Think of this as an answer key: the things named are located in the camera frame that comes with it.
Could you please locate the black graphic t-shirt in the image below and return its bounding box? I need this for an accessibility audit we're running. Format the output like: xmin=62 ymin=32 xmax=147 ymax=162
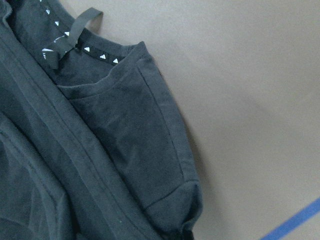
xmin=0 ymin=0 xmax=203 ymax=240

